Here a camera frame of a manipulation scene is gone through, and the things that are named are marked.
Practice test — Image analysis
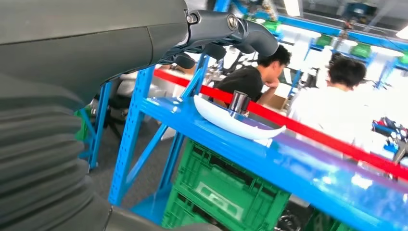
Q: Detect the black office chair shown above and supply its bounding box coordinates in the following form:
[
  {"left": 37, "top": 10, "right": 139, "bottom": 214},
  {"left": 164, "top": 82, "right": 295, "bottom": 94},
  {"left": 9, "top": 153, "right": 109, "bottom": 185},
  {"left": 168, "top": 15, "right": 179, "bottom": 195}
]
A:
[{"left": 105, "top": 79, "right": 131, "bottom": 128}]

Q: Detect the green plastic crate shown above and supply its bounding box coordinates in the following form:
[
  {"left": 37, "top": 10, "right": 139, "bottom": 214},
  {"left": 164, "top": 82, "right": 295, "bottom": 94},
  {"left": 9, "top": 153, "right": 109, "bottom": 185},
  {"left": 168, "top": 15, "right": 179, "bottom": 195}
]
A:
[
  {"left": 303, "top": 208, "right": 356, "bottom": 231},
  {"left": 173, "top": 139, "right": 291, "bottom": 231},
  {"left": 161, "top": 188, "right": 211, "bottom": 231},
  {"left": 75, "top": 106, "right": 90, "bottom": 142}
]

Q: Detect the person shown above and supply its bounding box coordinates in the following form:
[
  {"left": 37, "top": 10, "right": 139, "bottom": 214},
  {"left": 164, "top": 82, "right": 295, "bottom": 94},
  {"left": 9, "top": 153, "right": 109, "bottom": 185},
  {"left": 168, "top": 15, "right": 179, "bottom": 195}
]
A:
[
  {"left": 287, "top": 55, "right": 386, "bottom": 160},
  {"left": 213, "top": 44, "right": 292, "bottom": 107}
]

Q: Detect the cardboard box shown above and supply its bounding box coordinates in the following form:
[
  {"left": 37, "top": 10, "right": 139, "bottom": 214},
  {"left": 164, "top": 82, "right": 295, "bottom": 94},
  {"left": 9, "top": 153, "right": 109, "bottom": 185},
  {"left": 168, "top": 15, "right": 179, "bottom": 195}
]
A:
[{"left": 264, "top": 94, "right": 288, "bottom": 111}]

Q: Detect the red barrier belt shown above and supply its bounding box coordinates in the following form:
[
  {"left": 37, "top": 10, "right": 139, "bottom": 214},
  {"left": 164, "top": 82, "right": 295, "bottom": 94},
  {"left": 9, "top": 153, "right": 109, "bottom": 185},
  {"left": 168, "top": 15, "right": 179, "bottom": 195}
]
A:
[{"left": 153, "top": 68, "right": 408, "bottom": 183}]

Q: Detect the chrome stanchion post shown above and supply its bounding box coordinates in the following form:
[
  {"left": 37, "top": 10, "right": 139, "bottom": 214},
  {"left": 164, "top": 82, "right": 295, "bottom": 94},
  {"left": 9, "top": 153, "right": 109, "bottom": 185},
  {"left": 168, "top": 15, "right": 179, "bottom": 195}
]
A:
[{"left": 228, "top": 90, "right": 252, "bottom": 121}]

